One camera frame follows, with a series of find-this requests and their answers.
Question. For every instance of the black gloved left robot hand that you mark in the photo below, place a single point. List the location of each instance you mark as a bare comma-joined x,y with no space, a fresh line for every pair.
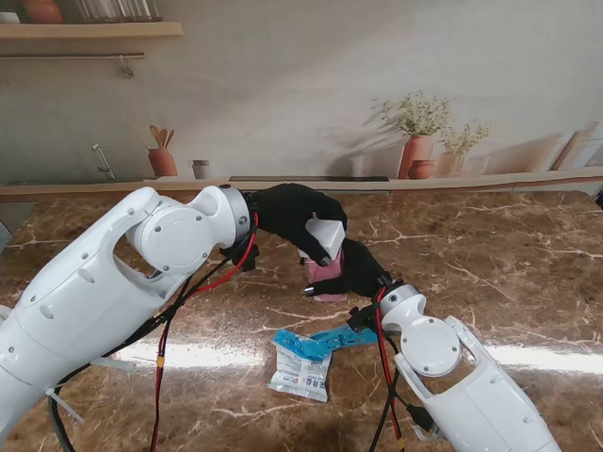
292,212

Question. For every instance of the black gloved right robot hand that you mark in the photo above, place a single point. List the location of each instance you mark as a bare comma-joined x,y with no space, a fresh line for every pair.
358,273

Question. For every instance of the clear bottle with pink seasoning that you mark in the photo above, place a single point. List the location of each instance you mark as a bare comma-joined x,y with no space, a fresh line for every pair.
327,278

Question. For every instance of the white square bottle cap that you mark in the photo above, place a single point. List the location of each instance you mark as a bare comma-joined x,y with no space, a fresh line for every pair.
325,235

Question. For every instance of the blue plastic bag clip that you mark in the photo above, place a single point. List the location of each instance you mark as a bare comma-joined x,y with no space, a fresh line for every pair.
341,336

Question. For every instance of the white blue printed salt bag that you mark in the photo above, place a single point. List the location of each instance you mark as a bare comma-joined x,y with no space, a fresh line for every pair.
301,362

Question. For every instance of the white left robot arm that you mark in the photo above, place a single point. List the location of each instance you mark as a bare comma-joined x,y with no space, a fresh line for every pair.
108,292

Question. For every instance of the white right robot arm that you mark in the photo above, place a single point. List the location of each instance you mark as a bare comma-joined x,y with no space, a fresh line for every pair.
457,372

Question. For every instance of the printed kitchen backdrop banner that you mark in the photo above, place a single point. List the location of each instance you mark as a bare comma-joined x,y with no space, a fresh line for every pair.
282,94

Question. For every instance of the pale blue box at table edge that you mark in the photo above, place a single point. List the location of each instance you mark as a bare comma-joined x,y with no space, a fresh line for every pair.
3,235

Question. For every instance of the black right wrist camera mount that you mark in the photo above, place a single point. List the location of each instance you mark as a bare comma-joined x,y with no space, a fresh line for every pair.
363,320

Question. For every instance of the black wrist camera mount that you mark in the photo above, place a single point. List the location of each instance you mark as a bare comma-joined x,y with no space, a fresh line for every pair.
245,256
363,320

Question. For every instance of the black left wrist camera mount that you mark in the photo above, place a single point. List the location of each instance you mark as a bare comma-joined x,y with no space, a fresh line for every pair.
245,256

